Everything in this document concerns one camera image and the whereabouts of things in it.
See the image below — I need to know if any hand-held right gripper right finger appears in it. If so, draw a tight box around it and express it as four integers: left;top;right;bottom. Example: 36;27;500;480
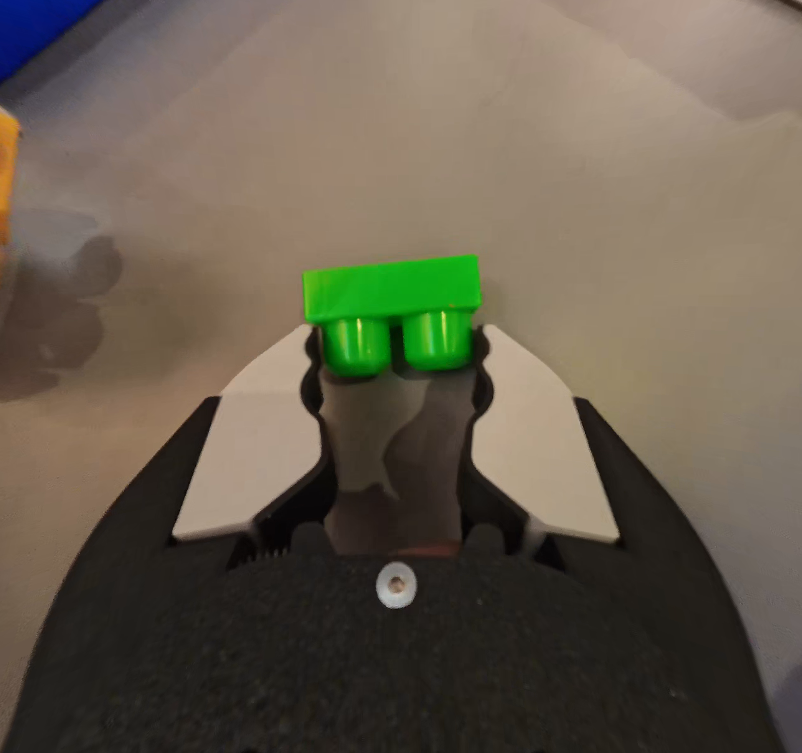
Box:
459;324;622;561

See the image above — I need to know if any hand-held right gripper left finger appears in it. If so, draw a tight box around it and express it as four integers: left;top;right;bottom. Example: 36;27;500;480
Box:
170;325;339;556

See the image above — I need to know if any green toy block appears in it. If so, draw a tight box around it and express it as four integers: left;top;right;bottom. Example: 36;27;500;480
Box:
302;255;483;379

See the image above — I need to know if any yellow toy block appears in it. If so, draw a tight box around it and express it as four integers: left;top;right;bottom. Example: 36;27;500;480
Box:
0;108;25;248

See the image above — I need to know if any blue plastic storage bin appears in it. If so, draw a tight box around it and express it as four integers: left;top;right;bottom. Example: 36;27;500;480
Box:
0;0;154;85

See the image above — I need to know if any grey desk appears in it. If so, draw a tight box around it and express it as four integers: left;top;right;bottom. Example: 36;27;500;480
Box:
0;0;802;704

